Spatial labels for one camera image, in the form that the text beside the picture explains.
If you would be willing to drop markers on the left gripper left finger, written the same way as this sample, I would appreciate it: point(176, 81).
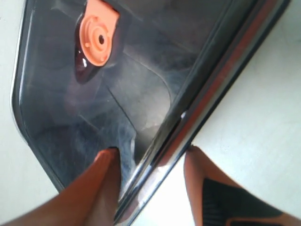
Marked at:
point(91, 200)

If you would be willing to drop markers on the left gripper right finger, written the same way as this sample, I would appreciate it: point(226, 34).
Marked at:
point(216, 200)

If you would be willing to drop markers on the dark transparent box lid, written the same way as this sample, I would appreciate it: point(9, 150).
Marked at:
point(68, 110)

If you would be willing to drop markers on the stainless steel lunch box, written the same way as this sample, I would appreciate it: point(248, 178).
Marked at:
point(96, 32)

